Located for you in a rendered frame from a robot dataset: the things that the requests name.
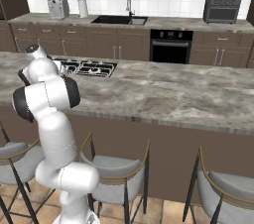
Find black gas hob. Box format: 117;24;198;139
52;56;119;78

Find black built-in oven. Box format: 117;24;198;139
149;29;194;65

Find brown base cupboards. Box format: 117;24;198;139
0;19;254;69

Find black sink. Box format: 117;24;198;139
90;15;149;26

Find grey bar stool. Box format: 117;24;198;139
182;146;254;224
78;131;151;224
0;121;56;224

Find chrome tap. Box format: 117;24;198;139
125;0;136;18

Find white paper towel roll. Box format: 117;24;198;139
77;0;89;19

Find grey toaster oven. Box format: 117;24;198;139
202;0;242;25

